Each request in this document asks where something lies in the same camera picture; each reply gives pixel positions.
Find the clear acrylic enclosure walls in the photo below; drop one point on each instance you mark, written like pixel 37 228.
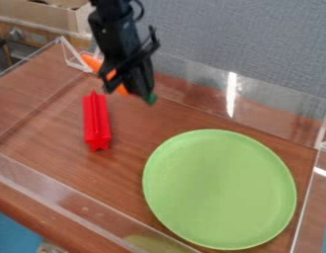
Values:
pixel 79 196

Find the green round plate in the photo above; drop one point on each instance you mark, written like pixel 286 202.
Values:
pixel 220 189

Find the clear acrylic corner bracket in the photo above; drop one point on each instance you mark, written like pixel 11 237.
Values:
pixel 73 57

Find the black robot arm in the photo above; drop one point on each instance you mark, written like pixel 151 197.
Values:
pixel 139 11

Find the orange toy carrot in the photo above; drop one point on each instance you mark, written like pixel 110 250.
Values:
pixel 94 63

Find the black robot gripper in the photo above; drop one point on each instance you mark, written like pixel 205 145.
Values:
pixel 127 63

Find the wooden box on shelf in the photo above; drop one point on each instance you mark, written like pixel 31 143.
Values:
pixel 62 14

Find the red rectangular block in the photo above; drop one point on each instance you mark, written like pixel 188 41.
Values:
pixel 97 121

